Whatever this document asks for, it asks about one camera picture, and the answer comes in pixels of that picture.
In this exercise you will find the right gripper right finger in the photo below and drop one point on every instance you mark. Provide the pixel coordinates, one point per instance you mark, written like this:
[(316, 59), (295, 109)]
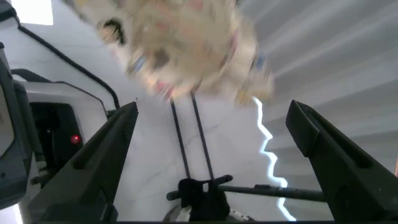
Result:
[(348, 168)]

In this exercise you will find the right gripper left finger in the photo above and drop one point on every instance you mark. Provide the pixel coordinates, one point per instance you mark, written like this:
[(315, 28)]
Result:
[(90, 168)]

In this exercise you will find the cream printed garment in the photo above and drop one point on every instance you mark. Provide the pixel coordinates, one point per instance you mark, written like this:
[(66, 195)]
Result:
[(186, 46)]

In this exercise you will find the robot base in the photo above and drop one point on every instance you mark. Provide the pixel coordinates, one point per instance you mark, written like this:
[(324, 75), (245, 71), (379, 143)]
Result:
[(46, 124)]

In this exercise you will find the black clothes rack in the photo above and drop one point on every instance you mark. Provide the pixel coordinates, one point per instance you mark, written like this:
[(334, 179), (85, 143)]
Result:
[(202, 199)]

